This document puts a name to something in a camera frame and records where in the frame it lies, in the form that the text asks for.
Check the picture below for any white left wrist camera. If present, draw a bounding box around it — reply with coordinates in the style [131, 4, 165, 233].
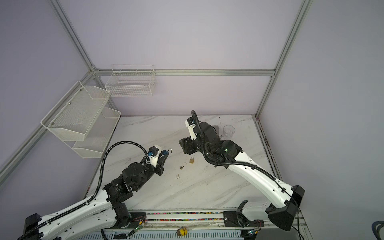
[146, 145, 162, 168]

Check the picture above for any aluminium frame post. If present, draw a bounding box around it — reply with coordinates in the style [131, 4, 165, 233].
[255, 0, 313, 118]
[48, 0, 96, 73]

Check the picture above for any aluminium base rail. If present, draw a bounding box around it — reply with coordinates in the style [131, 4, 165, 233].
[80, 210, 312, 240]

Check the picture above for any aluminium frame back beam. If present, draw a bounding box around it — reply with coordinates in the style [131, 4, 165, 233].
[95, 69, 276, 77]

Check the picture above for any white wire basket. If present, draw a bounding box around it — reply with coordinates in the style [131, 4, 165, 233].
[105, 65, 157, 97]

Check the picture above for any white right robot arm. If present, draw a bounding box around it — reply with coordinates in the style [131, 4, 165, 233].
[179, 111, 305, 231]

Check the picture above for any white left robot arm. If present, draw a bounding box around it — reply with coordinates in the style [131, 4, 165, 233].
[19, 141, 173, 240]

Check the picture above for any white mesh two-tier shelf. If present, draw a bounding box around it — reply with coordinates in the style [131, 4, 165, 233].
[41, 82, 121, 159]

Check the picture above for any yellow connector on rail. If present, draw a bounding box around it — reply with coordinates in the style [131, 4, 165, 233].
[176, 227, 188, 237]

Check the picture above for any clear plastic cup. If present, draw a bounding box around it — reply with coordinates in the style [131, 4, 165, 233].
[223, 125, 236, 140]

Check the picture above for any aluminium frame post right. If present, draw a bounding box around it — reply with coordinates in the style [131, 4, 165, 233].
[255, 0, 313, 118]

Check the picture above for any aluminium frame post left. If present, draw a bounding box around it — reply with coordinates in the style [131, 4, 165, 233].
[48, 0, 96, 73]

